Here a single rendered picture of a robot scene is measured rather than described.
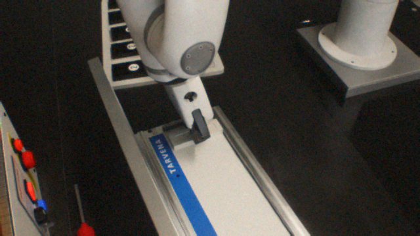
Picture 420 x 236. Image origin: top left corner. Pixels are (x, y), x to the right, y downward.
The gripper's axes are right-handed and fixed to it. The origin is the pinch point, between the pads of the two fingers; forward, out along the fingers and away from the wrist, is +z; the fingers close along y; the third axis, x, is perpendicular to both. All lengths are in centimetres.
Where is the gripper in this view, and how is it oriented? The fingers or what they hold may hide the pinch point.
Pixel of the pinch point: (195, 126)
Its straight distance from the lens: 70.7
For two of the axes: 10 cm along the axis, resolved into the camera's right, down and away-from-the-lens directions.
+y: -4.3, -6.4, 6.3
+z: 1.9, 6.2, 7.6
